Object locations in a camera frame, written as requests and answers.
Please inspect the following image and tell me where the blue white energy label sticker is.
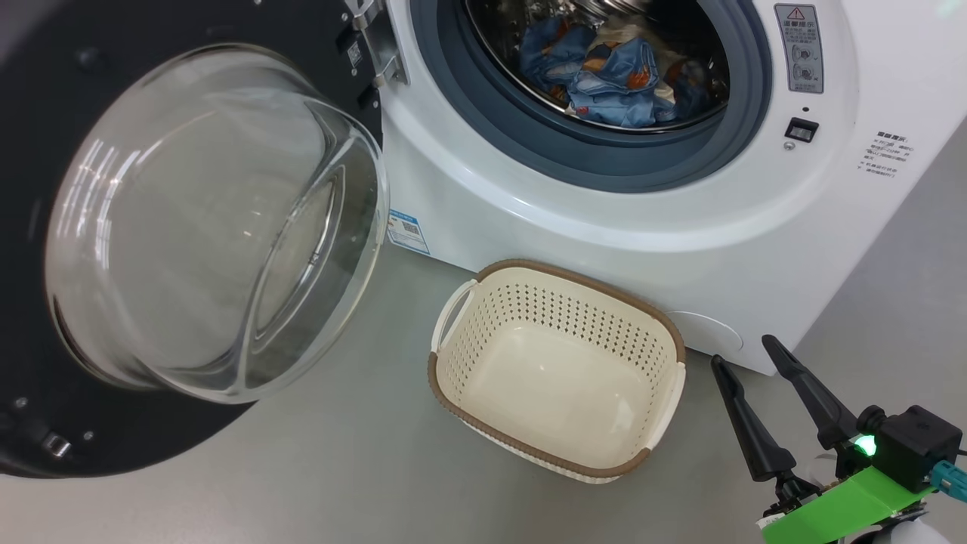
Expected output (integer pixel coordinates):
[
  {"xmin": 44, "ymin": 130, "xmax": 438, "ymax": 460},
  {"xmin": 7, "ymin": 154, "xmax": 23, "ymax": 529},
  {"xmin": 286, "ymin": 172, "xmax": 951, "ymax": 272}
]
[{"xmin": 388, "ymin": 210, "xmax": 431, "ymax": 255}]

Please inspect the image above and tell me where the grey warning sticker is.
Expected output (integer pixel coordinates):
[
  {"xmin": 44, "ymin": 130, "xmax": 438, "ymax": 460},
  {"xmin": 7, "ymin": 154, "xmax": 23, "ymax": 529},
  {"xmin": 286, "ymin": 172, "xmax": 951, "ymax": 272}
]
[{"xmin": 774, "ymin": 4, "xmax": 825, "ymax": 94}]

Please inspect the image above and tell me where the white front-load washing machine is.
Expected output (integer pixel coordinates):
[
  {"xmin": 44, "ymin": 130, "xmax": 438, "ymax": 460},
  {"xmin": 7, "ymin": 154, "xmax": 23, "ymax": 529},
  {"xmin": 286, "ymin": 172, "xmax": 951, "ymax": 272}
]
[{"xmin": 344, "ymin": 0, "xmax": 967, "ymax": 377}]

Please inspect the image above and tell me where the cream perforated laundry basket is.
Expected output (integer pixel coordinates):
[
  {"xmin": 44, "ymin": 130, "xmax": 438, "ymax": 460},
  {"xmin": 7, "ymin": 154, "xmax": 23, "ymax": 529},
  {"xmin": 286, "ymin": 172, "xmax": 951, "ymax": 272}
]
[{"xmin": 428, "ymin": 259, "xmax": 687, "ymax": 485}]

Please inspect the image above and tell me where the cream and blue bear garment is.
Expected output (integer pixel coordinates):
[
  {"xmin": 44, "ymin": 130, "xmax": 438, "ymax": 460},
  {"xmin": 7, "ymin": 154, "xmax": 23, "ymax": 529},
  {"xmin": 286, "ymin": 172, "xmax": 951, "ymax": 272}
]
[{"xmin": 567, "ymin": 21, "xmax": 707, "ymax": 128}]

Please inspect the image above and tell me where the black right cable teal plug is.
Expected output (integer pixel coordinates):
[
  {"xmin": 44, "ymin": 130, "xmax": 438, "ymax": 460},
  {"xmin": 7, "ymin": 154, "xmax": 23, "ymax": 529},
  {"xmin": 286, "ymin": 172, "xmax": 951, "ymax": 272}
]
[{"xmin": 931, "ymin": 450, "xmax": 967, "ymax": 504}]

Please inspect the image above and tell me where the black round glass washer door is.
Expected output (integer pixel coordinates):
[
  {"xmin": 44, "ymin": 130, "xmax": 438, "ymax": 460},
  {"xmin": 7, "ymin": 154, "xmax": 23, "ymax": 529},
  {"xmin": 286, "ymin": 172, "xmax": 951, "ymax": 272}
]
[{"xmin": 0, "ymin": 0, "xmax": 392, "ymax": 479}]

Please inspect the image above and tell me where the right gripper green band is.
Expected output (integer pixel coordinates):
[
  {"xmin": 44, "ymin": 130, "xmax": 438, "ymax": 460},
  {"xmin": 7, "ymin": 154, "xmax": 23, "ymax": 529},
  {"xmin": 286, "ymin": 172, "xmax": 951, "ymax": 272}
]
[{"xmin": 711, "ymin": 335, "xmax": 938, "ymax": 544}]

